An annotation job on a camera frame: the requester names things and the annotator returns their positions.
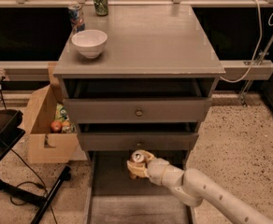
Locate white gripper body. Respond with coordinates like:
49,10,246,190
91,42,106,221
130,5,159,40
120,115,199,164
147,158,169,186

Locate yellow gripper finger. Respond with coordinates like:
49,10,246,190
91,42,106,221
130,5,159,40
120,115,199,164
127,161,148,179
136,150,155,163

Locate grey top drawer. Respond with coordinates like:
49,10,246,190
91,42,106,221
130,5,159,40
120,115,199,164
64,78,211,123

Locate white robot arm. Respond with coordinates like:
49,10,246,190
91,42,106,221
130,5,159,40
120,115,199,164
127,150,273,224

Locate grey bottom drawer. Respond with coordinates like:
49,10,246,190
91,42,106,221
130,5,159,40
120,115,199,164
84,151,194,224

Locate green snack bag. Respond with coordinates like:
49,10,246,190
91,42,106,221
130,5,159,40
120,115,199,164
55,104,68,122

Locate white ceramic bowl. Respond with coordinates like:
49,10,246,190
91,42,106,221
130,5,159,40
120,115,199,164
71,30,108,59

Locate green soda can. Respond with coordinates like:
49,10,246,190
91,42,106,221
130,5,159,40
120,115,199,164
93,0,108,16

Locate grey drawer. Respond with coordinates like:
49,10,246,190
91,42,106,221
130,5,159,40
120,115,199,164
78,123,198,151
64,78,211,123
84,151,194,224

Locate blue red soda can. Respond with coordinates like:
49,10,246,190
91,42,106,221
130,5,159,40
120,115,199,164
68,4,85,33

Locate black cable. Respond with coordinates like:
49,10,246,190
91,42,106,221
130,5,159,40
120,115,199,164
0,131,59,224

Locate small jar in box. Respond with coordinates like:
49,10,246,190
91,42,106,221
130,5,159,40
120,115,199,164
62,121,73,133

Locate white cable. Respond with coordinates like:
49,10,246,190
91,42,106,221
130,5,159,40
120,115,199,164
219,0,273,84

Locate cardboard box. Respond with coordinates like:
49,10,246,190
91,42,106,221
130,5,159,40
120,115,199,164
22,63,79,163

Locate orange soda can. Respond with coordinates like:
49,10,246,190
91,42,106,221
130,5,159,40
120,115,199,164
129,150,146,181

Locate grey middle drawer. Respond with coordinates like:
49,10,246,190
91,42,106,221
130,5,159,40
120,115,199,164
78,123,198,151

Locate black stand base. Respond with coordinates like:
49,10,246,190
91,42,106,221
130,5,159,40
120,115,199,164
0,100,72,224

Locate red apple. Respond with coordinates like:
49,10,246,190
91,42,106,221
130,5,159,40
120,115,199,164
50,120,63,133

